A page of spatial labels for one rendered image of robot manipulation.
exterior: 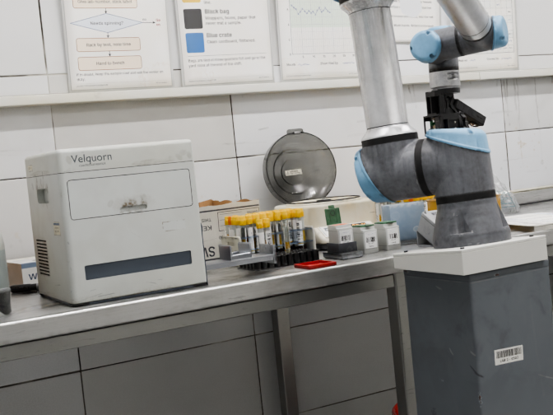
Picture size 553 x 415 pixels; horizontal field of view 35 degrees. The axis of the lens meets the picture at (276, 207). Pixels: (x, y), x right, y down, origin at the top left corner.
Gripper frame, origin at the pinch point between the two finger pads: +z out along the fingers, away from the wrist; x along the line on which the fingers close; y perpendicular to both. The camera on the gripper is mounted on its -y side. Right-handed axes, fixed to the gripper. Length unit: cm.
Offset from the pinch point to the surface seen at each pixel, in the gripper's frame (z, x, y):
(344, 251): 15.8, 4.6, 39.1
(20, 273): 14, -34, 104
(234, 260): 14, 8, 68
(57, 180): -7, 9, 104
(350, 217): 10.3, -18.6, 22.0
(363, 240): 14.3, 2.7, 32.6
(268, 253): 13, 6, 59
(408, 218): 11.2, -3.1, 14.8
